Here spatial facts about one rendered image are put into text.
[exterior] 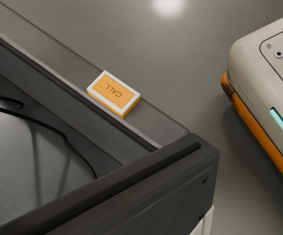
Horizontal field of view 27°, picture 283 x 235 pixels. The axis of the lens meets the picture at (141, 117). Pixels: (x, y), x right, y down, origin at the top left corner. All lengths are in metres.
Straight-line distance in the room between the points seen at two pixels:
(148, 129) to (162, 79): 1.16
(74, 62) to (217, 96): 1.11
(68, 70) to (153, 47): 1.18
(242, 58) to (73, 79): 0.89
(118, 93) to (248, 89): 0.91
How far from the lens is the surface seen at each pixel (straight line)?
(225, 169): 1.63
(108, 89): 0.62
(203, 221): 0.76
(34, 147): 0.75
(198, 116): 1.70
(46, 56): 0.67
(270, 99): 1.44
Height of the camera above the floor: 1.49
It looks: 61 degrees down
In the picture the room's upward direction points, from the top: 6 degrees counter-clockwise
